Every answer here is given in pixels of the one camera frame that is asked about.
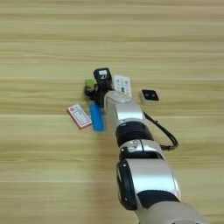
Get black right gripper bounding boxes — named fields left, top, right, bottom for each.
left=84, top=81, right=114, bottom=109

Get white remote control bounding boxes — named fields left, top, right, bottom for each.
left=112, top=74, right=133, bottom=98

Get small white box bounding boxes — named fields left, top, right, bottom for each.
left=138, top=88, right=161, bottom=107

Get red and white card box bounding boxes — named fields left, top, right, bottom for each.
left=66, top=103, right=94, bottom=130

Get blue rectangular block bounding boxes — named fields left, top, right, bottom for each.
left=88, top=103, right=106, bottom=133

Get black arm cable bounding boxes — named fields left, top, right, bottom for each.
left=142, top=111, right=179, bottom=152

